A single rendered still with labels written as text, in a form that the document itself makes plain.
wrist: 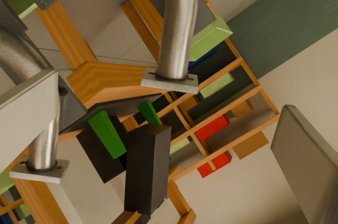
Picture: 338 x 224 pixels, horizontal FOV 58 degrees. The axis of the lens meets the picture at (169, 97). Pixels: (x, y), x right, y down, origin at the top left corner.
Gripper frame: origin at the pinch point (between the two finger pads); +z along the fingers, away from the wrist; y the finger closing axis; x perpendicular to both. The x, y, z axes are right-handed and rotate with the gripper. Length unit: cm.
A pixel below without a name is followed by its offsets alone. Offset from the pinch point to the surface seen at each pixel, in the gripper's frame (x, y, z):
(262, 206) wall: -372, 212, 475
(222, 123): -218, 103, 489
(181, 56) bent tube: 0.7, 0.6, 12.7
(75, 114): -9.7, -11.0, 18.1
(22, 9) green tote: 0.1, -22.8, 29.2
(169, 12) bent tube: 4.4, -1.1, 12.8
